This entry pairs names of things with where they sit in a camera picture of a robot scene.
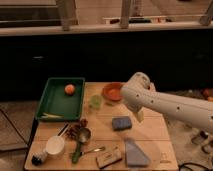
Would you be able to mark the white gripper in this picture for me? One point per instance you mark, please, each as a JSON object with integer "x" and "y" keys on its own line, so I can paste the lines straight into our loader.
{"x": 139, "y": 115}

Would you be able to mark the blue sponge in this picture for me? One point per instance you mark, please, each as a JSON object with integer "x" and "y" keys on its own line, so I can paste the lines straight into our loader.
{"x": 121, "y": 123}

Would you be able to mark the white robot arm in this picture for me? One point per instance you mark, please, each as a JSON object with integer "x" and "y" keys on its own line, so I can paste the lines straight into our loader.
{"x": 195, "y": 112}

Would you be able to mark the orange bowl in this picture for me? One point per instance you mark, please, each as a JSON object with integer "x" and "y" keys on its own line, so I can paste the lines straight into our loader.
{"x": 111, "y": 91}

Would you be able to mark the grey folded cloth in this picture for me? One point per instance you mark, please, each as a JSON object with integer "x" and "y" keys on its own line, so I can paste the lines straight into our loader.
{"x": 135, "y": 157}

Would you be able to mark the green translucent cup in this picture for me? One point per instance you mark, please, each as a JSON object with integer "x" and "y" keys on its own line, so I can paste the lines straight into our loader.
{"x": 95, "y": 102}

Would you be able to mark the metal spoon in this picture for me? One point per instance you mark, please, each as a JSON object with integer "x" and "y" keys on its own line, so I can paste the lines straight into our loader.
{"x": 93, "y": 150}

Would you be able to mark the wooden block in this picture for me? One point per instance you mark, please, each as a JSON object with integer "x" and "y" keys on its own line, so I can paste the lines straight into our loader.
{"x": 109, "y": 157}

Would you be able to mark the brown pine cone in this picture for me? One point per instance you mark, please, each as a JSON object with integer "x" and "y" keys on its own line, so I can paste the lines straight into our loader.
{"x": 74, "y": 128}

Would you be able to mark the spice bottle rack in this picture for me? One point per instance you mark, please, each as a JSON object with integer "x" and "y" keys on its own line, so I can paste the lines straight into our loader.
{"x": 202, "y": 139}

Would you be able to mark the orange peach fruit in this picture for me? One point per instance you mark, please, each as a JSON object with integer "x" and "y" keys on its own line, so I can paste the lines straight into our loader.
{"x": 69, "y": 89}

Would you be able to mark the green plastic tray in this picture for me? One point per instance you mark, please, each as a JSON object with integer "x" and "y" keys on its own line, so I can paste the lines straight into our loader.
{"x": 54, "y": 100}

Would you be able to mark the white cup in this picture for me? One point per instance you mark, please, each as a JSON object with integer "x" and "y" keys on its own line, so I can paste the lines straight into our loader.
{"x": 55, "y": 146}

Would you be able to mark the yellow green vegetable strip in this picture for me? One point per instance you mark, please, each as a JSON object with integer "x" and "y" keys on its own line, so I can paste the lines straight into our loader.
{"x": 47, "y": 115}

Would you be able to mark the black white dish brush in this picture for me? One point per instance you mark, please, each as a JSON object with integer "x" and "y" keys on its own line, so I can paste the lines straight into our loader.
{"x": 39, "y": 158}

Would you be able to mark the green handled metal scoop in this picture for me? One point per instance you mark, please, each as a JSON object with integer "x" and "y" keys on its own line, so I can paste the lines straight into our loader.
{"x": 83, "y": 136}

